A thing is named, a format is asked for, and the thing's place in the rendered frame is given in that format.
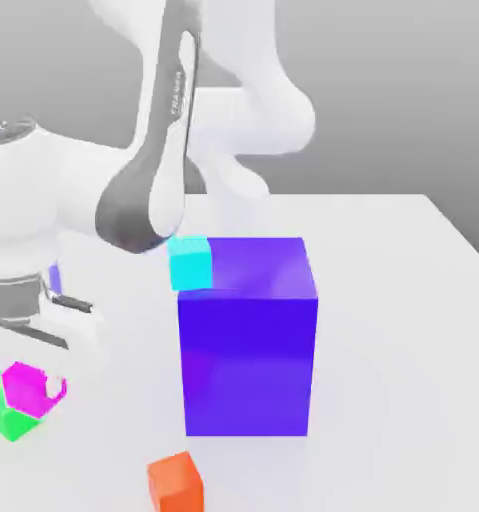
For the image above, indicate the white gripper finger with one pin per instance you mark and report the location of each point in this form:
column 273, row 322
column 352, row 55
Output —
column 54, row 384

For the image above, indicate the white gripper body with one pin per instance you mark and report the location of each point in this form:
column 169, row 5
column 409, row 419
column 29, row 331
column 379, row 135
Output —
column 43, row 340

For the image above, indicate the small magenta cube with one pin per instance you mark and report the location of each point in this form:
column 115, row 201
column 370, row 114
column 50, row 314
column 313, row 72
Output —
column 23, row 390

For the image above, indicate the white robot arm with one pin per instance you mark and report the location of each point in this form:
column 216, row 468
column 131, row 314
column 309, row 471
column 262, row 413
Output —
column 27, row 184

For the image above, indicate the small green cube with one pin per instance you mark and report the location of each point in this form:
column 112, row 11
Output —
column 7, row 424

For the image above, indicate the small orange cube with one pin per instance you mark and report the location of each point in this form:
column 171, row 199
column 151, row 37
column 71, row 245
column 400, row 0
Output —
column 175, row 484

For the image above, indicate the small cyan cube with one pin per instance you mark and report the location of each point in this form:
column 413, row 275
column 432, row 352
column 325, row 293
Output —
column 190, row 264

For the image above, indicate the large purple box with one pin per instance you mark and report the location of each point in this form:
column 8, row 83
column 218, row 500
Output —
column 247, row 360

